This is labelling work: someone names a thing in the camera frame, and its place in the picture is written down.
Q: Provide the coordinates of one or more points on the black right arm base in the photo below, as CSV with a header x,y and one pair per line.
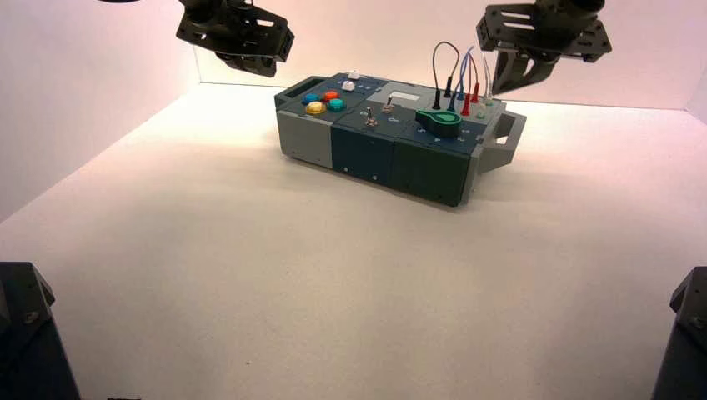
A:
x,y
685,342

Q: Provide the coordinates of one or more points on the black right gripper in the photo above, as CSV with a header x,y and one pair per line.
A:
x,y
544,33

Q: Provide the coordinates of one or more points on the blue round push button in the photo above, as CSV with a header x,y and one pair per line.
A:
x,y
310,99

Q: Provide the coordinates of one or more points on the grey and teal control box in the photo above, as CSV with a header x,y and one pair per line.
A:
x,y
364,149

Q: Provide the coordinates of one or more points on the white key switch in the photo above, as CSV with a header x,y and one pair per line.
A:
x,y
353,74
348,85

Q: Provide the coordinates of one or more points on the yellow round push button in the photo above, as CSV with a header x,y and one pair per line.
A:
x,y
315,108

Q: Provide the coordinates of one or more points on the green rotary knob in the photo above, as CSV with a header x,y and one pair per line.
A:
x,y
440,122

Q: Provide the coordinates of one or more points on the metal toggle switch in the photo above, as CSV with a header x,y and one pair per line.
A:
x,y
370,117
388,104

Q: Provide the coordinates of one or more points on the white display panel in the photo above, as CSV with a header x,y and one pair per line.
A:
x,y
405,96

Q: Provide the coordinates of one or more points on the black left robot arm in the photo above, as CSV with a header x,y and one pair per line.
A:
x,y
215,6

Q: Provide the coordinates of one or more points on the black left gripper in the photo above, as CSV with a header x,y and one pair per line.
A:
x,y
237,30

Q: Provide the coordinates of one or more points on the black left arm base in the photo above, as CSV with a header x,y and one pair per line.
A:
x,y
27,337

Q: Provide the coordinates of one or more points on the teal round push button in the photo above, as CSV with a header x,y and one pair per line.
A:
x,y
336,104

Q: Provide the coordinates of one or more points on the orange round push button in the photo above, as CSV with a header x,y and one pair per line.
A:
x,y
331,95

